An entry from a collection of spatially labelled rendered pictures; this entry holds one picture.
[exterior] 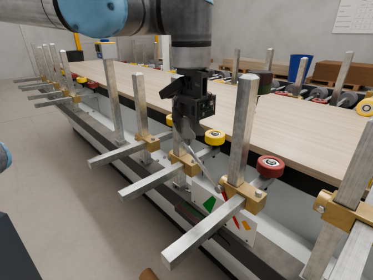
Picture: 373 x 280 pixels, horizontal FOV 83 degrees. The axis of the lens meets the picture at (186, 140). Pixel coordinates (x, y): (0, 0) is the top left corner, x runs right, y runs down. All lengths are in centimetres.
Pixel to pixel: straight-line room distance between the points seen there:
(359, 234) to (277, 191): 41
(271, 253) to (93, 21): 70
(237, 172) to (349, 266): 30
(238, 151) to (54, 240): 151
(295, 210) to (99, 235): 130
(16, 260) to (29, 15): 106
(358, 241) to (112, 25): 52
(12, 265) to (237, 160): 108
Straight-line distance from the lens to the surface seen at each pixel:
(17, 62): 831
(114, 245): 164
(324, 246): 60
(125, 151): 90
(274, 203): 89
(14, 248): 128
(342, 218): 53
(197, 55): 48
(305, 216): 86
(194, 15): 48
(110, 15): 38
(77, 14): 40
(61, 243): 179
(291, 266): 73
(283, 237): 89
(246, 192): 62
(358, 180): 49
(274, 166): 69
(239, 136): 55
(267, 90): 55
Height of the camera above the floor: 127
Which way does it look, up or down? 27 degrees down
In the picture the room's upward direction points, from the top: straight up
